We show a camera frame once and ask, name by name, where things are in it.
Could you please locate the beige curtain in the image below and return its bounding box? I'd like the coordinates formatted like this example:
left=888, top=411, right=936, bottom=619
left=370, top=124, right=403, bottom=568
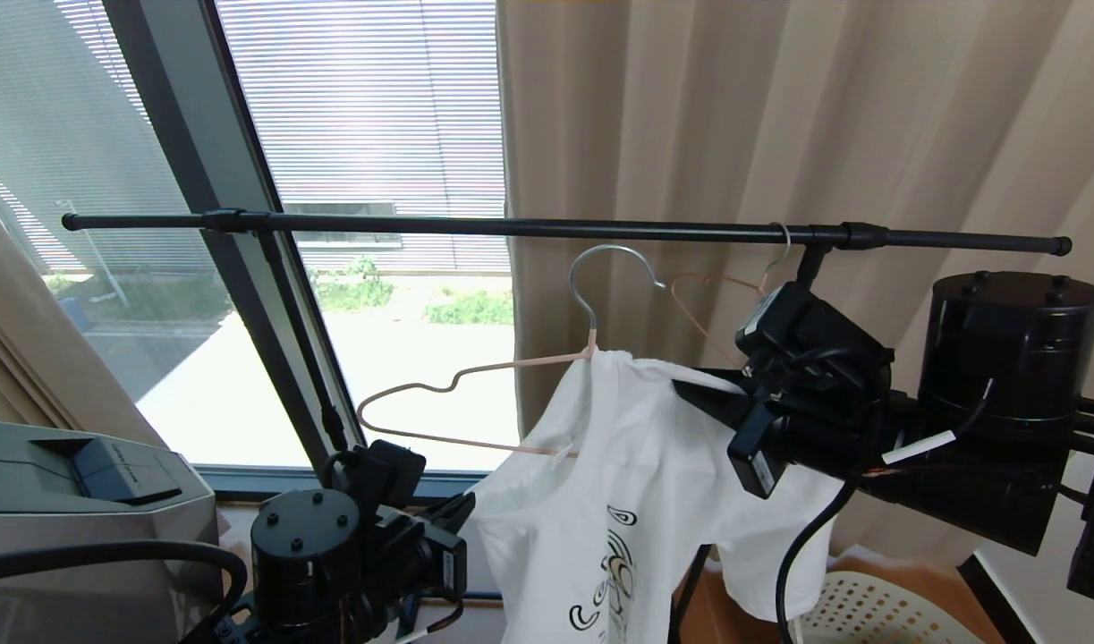
left=496, top=0, right=1094, bottom=573
left=0, top=183, right=167, bottom=448

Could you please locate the window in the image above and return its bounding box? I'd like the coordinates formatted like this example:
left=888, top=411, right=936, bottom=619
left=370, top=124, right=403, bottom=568
left=0, top=0, right=521, bottom=497

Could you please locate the black clothes rack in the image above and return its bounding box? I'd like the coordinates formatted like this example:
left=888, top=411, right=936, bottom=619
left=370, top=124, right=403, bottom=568
left=61, top=208, right=1073, bottom=644

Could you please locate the pink clothes hanger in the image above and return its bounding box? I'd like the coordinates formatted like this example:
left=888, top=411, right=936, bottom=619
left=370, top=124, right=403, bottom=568
left=670, top=224, right=793, bottom=368
left=357, top=244, right=668, bottom=459

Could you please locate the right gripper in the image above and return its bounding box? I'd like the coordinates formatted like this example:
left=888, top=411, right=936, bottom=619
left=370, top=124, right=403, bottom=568
left=725, top=394, right=919, bottom=500

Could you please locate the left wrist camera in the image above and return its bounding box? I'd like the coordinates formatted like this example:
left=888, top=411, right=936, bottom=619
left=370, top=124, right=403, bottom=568
left=327, top=440, right=427, bottom=515

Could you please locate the white laundry basket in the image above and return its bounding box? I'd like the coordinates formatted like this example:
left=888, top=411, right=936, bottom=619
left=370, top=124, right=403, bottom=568
left=793, top=571, right=981, bottom=644

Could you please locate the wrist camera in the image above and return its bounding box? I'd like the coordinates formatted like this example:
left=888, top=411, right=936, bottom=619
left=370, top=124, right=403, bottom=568
left=327, top=440, right=427, bottom=515
left=734, top=282, right=896, bottom=417

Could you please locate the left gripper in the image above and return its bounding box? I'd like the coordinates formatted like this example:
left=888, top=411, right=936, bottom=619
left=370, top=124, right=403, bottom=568
left=368, top=490, right=478, bottom=600

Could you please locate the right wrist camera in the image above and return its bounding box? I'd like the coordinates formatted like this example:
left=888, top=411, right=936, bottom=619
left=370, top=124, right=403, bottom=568
left=734, top=282, right=896, bottom=417

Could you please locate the white t-shirt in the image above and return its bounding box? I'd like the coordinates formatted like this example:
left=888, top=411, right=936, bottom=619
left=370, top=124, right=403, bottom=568
left=462, top=349, right=847, bottom=644

